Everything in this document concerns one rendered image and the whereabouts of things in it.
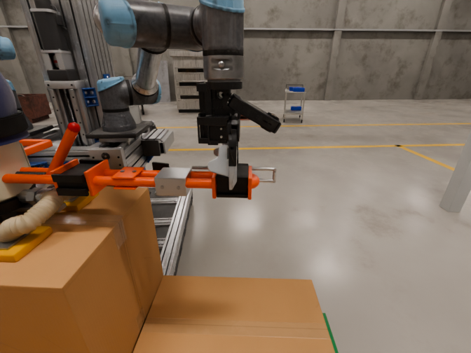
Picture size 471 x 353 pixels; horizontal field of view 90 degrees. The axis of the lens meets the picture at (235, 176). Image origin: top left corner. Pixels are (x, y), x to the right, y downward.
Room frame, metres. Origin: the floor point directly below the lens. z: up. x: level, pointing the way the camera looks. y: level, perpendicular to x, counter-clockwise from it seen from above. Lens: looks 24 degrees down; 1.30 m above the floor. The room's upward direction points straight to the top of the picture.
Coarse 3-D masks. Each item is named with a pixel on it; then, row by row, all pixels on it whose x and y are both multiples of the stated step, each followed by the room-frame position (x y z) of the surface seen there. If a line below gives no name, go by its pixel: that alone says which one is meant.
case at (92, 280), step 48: (144, 192) 0.67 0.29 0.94; (48, 240) 0.43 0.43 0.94; (96, 240) 0.43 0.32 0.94; (144, 240) 0.61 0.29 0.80; (0, 288) 0.31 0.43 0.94; (48, 288) 0.30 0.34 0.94; (96, 288) 0.37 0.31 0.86; (144, 288) 0.55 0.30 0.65; (0, 336) 0.31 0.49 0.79; (48, 336) 0.31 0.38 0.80; (96, 336) 0.33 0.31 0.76
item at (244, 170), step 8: (240, 168) 0.49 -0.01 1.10; (248, 168) 0.50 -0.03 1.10; (216, 176) 0.45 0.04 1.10; (224, 176) 0.45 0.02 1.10; (240, 176) 0.45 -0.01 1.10; (248, 176) 0.45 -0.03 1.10; (216, 184) 0.45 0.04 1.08; (224, 184) 0.45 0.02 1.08; (240, 184) 0.45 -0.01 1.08; (248, 184) 0.44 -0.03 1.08; (216, 192) 0.45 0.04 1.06; (224, 192) 0.45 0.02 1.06; (232, 192) 0.45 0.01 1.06; (240, 192) 0.45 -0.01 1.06; (248, 192) 0.44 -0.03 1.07
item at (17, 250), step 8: (32, 232) 0.44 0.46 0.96; (40, 232) 0.44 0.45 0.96; (48, 232) 0.45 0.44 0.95; (16, 240) 0.40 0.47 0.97; (24, 240) 0.41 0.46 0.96; (32, 240) 0.41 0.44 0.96; (40, 240) 0.42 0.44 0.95; (0, 248) 0.38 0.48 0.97; (8, 248) 0.38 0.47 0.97; (16, 248) 0.38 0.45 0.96; (24, 248) 0.39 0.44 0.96; (32, 248) 0.40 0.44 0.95; (0, 256) 0.36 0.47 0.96; (8, 256) 0.36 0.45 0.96; (16, 256) 0.37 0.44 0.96
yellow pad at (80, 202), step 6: (48, 186) 0.61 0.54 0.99; (54, 186) 0.61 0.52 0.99; (72, 198) 0.58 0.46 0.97; (78, 198) 0.59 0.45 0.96; (84, 198) 0.59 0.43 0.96; (90, 198) 0.61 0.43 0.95; (66, 204) 0.56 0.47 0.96; (72, 204) 0.56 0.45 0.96; (78, 204) 0.56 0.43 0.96; (84, 204) 0.58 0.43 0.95; (66, 210) 0.55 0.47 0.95; (72, 210) 0.55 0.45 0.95; (78, 210) 0.55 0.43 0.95
